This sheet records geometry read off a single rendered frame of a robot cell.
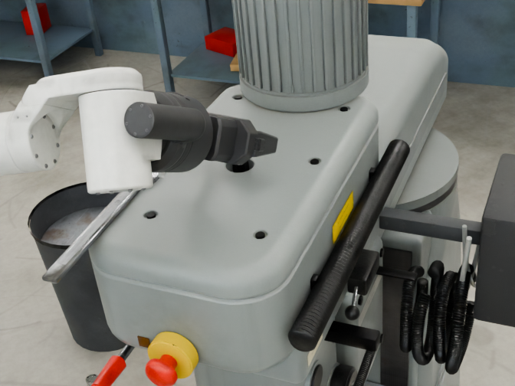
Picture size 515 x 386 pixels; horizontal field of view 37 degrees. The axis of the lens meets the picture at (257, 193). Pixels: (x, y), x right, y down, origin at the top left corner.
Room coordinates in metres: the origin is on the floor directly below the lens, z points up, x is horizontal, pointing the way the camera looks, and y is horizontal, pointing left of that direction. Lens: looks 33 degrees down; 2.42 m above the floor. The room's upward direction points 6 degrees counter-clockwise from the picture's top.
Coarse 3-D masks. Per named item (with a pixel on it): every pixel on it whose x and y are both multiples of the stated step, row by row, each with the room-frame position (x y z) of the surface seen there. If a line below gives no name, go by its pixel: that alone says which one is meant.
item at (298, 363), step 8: (368, 240) 1.00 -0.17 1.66; (344, 288) 0.88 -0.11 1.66; (344, 296) 0.88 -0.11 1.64; (336, 304) 0.85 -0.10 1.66; (336, 312) 0.85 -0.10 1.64; (328, 328) 0.81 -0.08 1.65; (320, 344) 0.78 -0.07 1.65; (296, 352) 0.72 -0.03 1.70; (304, 352) 0.73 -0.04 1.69; (312, 352) 0.75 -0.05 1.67; (288, 360) 0.73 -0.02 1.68; (296, 360) 0.72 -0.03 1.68; (304, 360) 0.73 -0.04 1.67; (312, 360) 0.75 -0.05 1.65; (272, 368) 0.74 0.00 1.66; (280, 368) 0.73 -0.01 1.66; (288, 368) 0.73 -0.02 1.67; (296, 368) 0.72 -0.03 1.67; (304, 368) 0.73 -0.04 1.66; (272, 376) 0.74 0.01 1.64; (280, 376) 0.73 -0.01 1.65; (288, 376) 0.73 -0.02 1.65; (296, 376) 0.72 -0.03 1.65; (304, 376) 0.73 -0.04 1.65
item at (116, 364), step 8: (120, 352) 0.75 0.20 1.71; (128, 352) 0.75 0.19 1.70; (112, 360) 0.73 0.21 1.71; (120, 360) 0.73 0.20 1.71; (104, 368) 0.72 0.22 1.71; (112, 368) 0.72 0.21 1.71; (120, 368) 0.72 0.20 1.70; (104, 376) 0.70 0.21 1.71; (112, 376) 0.71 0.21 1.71; (96, 384) 0.69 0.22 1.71; (104, 384) 0.69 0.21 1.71
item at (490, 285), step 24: (504, 168) 1.06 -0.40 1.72; (504, 192) 0.99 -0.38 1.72; (504, 216) 0.93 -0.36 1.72; (480, 240) 0.94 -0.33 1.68; (504, 240) 0.92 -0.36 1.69; (480, 264) 0.94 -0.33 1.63; (504, 264) 0.92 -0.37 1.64; (480, 288) 0.93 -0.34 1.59; (504, 288) 0.92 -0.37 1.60; (480, 312) 0.93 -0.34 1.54; (504, 312) 0.91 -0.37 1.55
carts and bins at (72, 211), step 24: (72, 192) 2.94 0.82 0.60; (48, 216) 2.85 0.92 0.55; (72, 216) 2.89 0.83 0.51; (96, 216) 2.87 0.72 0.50; (48, 240) 2.72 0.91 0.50; (72, 240) 2.70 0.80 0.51; (48, 264) 2.58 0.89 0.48; (72, 288) 2.53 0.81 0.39; (96, 288) 2.52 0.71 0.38; (72, 312) 2.56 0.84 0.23; (96, 312) 2.53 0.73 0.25; (96, 336) 2.54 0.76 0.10
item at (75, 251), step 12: (156, 180) 0.86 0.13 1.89; (120, 192) 0.83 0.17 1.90; (132, 192) 0.83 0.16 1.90; (108, 204) 0.81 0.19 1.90; (120, 204) 0.81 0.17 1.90; (108, 216) 0.78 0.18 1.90; (96, 228) 0.76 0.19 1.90; (84, 240) 0.74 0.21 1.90; (72, 252) 0.72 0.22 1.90; (84, 252) 0.72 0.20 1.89; (60, 264) 0.70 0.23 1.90; (72, 264) 0.70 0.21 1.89; (48, 276) 0.68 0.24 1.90; (60, 276) 0.68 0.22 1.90
